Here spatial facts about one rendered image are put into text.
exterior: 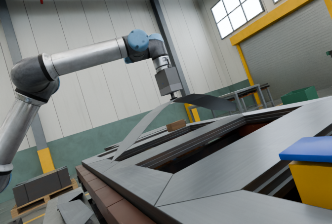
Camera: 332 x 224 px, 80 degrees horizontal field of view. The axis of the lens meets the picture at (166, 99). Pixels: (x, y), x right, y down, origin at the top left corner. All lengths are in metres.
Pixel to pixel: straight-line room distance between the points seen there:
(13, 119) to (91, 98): 7.25
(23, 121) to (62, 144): 6.98
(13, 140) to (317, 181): 0.88
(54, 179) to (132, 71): 5.30
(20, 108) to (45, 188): 4.37
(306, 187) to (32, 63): 0.73
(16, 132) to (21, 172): 7.07
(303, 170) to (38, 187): 5.09
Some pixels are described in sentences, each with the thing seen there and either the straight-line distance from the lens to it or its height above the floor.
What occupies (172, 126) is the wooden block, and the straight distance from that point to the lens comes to 1.30.
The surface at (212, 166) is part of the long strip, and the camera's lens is 0.42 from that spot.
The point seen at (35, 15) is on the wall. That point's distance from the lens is 9.29.
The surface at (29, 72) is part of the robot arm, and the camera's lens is 0.76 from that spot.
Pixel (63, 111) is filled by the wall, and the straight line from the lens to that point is 7.97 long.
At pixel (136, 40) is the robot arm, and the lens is 0.73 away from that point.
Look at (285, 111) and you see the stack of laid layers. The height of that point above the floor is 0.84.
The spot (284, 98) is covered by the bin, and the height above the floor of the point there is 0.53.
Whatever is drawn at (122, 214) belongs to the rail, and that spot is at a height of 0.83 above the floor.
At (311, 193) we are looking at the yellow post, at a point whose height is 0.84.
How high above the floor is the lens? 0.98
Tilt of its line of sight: 4 degrees up
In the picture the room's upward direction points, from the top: 18 degrees counter-clockwise
